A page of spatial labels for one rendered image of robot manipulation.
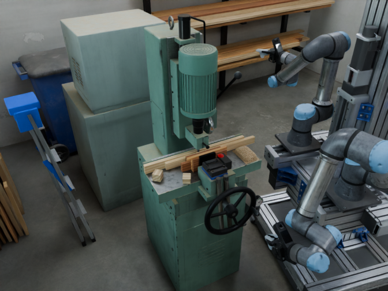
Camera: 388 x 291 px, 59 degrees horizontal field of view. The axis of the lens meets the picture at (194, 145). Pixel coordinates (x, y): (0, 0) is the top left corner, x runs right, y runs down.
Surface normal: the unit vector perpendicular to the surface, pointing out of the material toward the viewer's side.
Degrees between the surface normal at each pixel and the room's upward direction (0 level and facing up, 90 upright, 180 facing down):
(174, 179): 0
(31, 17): 90
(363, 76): 90
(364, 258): 0
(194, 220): 90
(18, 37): 90
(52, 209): 0
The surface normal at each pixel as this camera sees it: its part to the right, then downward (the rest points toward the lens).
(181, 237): 0.45, 0.50
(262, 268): -0.01, -0.83
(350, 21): -0.86, 0.29
